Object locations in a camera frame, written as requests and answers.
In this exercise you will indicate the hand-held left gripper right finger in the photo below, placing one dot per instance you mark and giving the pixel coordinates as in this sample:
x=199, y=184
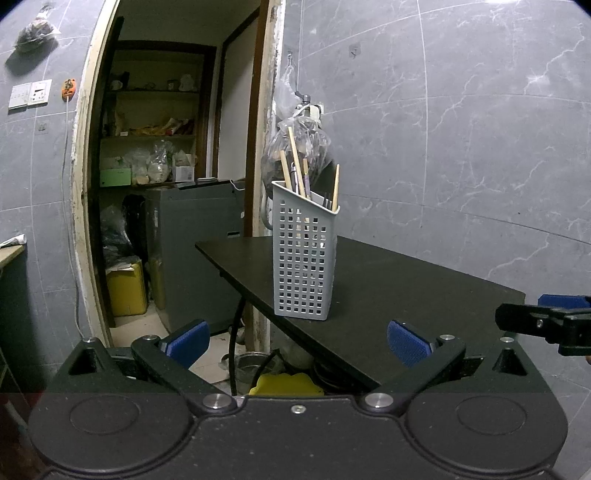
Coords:
x=406, y=345

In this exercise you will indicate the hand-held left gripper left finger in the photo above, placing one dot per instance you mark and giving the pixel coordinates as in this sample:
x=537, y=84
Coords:
x=189, y=345

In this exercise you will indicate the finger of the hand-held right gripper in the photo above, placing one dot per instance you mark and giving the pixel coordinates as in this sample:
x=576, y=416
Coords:
x=521, y=316
x=563, y=301

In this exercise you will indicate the white perforated utensil basket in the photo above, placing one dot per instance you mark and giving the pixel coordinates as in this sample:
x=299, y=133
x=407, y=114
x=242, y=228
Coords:
x=300, y=316

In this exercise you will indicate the silver fork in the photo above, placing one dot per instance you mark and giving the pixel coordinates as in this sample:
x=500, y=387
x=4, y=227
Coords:
x=327, y=201

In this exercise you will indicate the plain wooden chopstick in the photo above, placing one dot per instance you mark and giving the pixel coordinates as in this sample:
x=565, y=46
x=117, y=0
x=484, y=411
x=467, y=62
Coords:
x=335, y=187

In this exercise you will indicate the steel bowl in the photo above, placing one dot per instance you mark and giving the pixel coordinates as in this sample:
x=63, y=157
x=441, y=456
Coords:
x=249, y=362

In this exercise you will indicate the yellow plastic container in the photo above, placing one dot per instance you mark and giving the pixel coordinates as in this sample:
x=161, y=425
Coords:
x=127, y=290

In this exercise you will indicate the yellow plastic basin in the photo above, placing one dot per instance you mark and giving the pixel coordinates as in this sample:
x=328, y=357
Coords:
x=286, y=385

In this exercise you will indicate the grey cabinet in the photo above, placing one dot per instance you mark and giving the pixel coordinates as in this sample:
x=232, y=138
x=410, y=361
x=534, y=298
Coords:
x=194, y=240

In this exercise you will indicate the black plastic bag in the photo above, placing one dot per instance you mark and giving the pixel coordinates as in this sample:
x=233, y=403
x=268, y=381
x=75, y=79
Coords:
x=115, y=240

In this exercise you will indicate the small white box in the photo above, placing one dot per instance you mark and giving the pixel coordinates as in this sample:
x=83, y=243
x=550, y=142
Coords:
x=184, y=173

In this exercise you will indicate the clear bag of food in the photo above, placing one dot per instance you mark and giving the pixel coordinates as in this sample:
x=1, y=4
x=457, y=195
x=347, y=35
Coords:
x=159, y=168

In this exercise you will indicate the light green box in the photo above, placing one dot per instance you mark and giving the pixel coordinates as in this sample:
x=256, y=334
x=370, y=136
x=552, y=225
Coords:
x=115, y=177

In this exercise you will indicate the wooden side counter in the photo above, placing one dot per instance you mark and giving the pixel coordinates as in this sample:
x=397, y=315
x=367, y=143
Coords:
x=9, y=256

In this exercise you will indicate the crumpled paper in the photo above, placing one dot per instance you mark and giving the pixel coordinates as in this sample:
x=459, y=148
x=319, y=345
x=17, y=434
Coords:
x=14, y=241

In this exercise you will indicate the clear hanging plastic bag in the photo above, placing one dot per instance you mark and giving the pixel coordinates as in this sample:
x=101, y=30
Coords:
x=318, y=147

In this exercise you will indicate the snack packets on shelf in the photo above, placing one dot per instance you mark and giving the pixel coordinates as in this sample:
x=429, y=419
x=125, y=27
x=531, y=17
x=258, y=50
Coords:
x=171, y=127

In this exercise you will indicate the wooden shelf unit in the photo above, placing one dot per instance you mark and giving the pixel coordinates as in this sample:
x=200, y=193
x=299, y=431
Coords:
x=152, y=106

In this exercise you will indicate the white ornament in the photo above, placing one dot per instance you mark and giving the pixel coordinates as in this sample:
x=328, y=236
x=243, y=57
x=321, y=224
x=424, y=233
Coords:
x=187, y=83

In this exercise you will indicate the pale door frame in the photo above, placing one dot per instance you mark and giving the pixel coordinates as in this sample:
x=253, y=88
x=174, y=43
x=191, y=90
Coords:
x=77, y=207

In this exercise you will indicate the wall tap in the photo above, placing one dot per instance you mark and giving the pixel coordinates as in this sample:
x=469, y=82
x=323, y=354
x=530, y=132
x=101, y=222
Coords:
x=308, y=110

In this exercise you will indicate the grey wall socket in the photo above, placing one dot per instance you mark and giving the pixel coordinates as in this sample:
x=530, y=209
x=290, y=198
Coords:
x=44, y=127

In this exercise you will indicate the orange wall adapter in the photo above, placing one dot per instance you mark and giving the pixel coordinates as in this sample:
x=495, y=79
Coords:
x=69, y=90

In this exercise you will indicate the white wall switch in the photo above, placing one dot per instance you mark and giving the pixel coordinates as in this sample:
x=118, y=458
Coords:
x=30, y=94

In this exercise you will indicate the metal wall hook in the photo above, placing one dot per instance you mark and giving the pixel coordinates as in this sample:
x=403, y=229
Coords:
x=288, y=56
x=354, y=48

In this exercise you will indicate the dark bag on wall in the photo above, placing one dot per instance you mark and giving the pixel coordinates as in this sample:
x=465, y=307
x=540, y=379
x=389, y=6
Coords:
x=37, y=32

